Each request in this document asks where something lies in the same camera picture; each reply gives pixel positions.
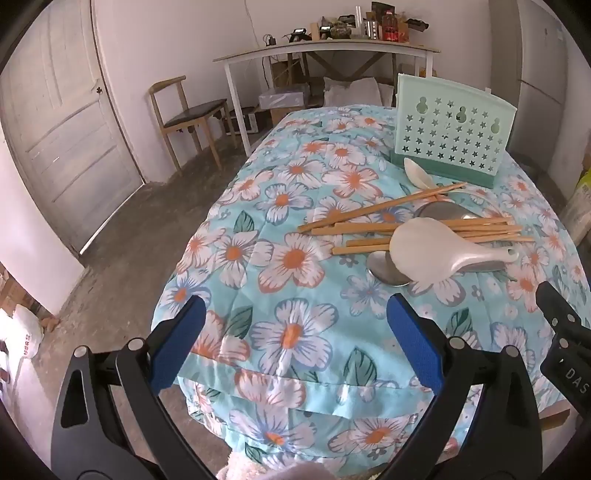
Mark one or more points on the black electronic device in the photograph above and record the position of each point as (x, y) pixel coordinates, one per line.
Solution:
(298, 36)

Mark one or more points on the wooden chair dark seat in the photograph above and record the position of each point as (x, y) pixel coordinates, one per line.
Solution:
(194, 113)

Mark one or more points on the pink fluffy clothing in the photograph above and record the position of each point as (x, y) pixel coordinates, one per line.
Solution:
(277, 473)

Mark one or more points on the white cloth sack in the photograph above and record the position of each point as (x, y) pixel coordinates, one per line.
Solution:
(351, 92)

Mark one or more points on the mint green utensil holder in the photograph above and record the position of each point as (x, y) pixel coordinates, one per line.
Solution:
(445, 134)

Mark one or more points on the white plastic ladle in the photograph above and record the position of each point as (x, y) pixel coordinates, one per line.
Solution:
(418, 173)

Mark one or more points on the white sack red print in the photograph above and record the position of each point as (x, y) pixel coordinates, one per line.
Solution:
(23, 337)

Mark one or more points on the silver refrigerator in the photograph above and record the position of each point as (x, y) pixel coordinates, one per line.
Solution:
(542, 69)

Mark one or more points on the red soda bottle pack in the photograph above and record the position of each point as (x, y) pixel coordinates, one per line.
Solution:
(397, 28)

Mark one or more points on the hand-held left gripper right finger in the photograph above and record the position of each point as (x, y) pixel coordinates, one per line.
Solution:
(415, 344)

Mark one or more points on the cardboard box plastic wrapped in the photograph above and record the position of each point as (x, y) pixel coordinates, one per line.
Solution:
(282, 100)

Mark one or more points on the pile of wooden chopsticks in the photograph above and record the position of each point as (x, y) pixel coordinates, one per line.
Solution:
(364, 228)

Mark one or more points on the long white table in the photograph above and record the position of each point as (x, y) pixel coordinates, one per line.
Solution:
(332, 46)

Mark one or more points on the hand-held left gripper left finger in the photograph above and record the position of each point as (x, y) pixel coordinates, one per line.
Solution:
(178, 344)

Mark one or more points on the white microwave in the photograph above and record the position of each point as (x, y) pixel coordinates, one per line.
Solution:
(244, 121)

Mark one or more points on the tall clear cup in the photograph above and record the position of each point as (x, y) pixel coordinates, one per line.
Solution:
(358, 21)

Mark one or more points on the metal spoon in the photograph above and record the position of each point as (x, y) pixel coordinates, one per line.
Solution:
(381, 270)
(438, 212)

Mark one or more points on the white panel door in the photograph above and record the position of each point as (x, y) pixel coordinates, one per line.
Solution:
(60, 120)

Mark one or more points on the yellow carton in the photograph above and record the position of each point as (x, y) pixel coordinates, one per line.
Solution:
(427, 72)

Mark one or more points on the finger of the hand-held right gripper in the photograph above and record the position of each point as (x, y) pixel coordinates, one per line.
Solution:
(556, 309)

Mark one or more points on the floral light blue blanket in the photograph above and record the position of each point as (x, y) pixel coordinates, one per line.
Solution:
(295, 323)

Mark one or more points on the white rice paddle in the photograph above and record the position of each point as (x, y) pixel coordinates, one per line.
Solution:
(425, 254)

